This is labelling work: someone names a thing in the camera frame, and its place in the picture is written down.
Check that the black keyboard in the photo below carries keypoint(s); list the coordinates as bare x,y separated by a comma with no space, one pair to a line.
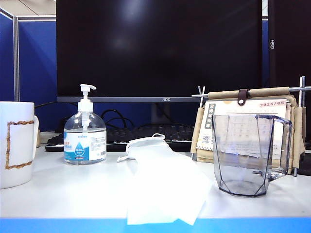
181,133

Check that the large black AOC monitor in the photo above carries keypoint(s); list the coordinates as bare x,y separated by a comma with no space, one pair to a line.
158,48

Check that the paper desk calendar pages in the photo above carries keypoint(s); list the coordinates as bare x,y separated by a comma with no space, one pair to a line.
229,107

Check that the clear hand sanitizer pump bottle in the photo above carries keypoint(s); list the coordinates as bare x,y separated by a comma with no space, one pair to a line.
85,145

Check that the beige fabric metal calendar stand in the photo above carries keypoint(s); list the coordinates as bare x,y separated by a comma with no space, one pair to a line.
298,136

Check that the black HSD monitor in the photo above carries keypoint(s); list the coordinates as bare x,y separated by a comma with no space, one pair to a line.
291,48

